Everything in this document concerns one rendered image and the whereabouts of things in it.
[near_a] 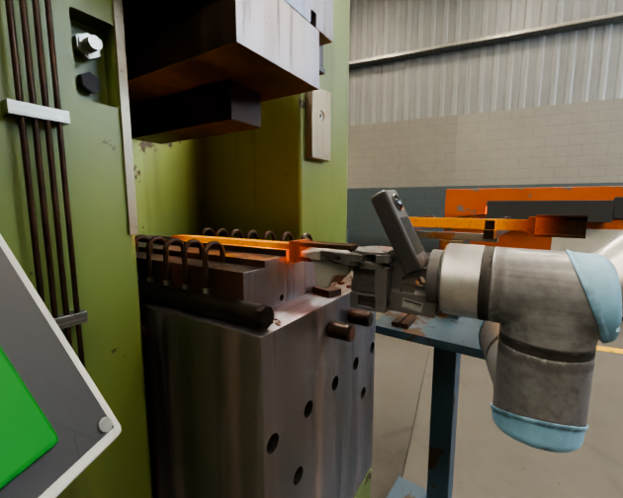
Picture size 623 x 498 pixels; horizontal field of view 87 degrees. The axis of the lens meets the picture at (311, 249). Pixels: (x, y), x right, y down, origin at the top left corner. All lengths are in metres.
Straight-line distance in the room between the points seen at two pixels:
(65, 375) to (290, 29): 0.52
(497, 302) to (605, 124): 8.12
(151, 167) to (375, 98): 7.88
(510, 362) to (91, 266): 0.51
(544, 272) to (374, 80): 8.42
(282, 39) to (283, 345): 0.43
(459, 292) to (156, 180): 0.76
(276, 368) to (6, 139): 0.38
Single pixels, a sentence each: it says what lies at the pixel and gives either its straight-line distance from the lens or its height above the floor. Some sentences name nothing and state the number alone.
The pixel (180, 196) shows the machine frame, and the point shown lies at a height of 1.10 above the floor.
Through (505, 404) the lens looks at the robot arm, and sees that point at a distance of 0.47.
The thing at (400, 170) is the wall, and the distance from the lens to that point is 8.16.
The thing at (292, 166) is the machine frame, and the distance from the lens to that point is 0.83.
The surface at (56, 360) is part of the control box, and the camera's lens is 0.20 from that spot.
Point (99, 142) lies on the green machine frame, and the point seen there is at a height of 1.15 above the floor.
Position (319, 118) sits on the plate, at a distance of 0.87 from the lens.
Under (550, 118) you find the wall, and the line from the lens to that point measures 8.33.
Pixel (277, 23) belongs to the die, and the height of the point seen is 1.33.
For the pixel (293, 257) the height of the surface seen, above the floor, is 0.99.
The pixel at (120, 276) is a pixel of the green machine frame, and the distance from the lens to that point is 0.52.
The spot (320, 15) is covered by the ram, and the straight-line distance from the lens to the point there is 0.69.
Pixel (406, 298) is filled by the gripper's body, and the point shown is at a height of 0.95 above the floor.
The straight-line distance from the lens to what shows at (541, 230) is 0.82.
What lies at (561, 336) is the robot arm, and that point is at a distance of 0.43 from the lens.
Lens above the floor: 1.07
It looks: 7 degrees down
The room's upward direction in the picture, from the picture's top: straight up
